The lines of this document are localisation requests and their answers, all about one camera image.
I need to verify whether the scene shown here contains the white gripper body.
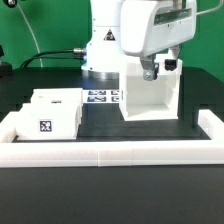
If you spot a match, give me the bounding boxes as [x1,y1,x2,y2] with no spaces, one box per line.
[120,0,197,57]

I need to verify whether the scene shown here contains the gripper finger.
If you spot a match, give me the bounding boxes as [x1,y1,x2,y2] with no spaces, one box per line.
[165,44,181,71]
[140,55,159,81]

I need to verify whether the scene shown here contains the white drawer cabinet box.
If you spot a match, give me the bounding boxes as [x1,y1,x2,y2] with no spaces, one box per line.
[119,54,182,121]

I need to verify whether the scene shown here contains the white drawer front one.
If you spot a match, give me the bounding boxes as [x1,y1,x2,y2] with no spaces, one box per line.
[16,103,81,140]

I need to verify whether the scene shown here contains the white drawer one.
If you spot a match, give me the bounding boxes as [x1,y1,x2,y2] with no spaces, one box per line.
[30,88,83,106]
[16,103,81,140]

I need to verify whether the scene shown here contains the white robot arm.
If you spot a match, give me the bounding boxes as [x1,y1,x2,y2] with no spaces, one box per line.
[82,0,197,79]

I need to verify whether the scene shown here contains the white drawer rear one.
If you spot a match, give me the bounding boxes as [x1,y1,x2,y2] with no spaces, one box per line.
[30,88,83,106]

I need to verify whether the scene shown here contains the printed marker sheet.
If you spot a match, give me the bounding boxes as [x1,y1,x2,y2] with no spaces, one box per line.
[83,90,119,104]

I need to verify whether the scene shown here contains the black device at left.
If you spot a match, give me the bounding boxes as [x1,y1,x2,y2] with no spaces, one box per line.
[0,45,13,77]

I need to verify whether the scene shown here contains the black cable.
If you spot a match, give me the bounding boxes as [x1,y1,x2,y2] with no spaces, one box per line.
[19,48,88,69]

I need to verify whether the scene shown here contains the white cable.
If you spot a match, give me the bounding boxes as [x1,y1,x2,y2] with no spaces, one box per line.
[15,2,45,69]

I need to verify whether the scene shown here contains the white U-shaped border frame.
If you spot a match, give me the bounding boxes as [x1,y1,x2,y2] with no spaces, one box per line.
[0,109,224,168]

